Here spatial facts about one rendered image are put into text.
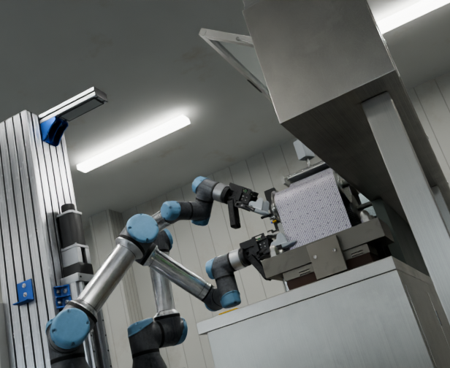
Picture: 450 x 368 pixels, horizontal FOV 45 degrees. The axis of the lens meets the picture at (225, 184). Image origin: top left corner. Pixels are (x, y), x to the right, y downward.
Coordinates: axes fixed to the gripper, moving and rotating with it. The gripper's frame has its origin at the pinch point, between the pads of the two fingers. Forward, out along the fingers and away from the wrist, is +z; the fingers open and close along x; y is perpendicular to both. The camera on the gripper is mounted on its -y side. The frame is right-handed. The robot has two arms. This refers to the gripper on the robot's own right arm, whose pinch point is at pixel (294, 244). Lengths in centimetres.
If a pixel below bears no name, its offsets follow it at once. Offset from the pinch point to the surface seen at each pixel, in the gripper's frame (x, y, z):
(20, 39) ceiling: 43, 201, -148
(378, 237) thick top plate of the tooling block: -20.0, -11.8, 31.4
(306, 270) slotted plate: -17.4, -13.4, 6.5
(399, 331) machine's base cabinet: -26, -39, 29
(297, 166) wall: 371, 168, -80
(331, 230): -0.3, -0.1, 14.4
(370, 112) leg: -77, 2, 47
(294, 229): -0.2, 5.0, 1.7
